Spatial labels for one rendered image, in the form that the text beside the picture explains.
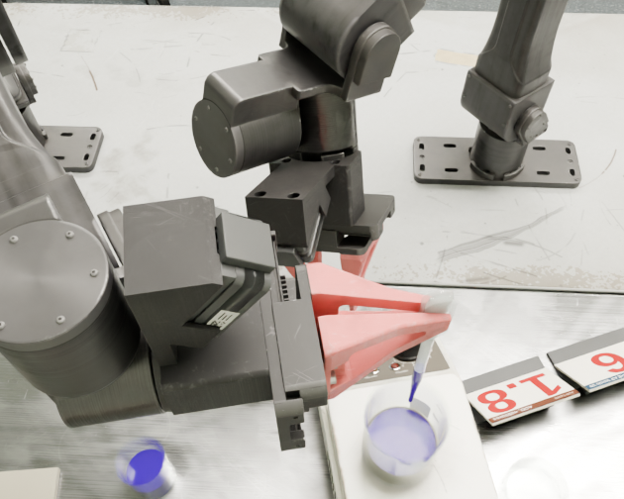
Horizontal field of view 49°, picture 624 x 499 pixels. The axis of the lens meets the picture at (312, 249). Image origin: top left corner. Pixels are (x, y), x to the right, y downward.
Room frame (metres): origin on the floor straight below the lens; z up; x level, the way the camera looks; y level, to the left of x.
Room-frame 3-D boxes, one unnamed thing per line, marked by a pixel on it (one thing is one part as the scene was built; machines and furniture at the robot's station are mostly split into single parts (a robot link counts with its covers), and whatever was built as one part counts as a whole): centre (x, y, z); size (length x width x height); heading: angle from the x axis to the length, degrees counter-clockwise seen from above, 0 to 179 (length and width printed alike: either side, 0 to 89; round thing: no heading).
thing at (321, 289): (0.16, -0.03, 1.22); 0.09 x 0.07 x 0.07; 97
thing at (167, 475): (0.18, 0.16, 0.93); 0.04 x 0.04 x 0.06
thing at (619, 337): (0.28, -0.29, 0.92); 0.09 x 0.06 x 0.04; 106
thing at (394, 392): (0.17, -0.06, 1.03); 0.07 x 0.06 x 0.08; 6
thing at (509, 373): (0.25, -0.19, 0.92); 0.09 x 0.06 x 0.04; 106
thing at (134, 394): (0.15, 0.11, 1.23); 0.07 x 0.06 x 0.07; 97
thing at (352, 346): (0.18, -0.02, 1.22); 0.09 x 0.07 x 0.07; 97
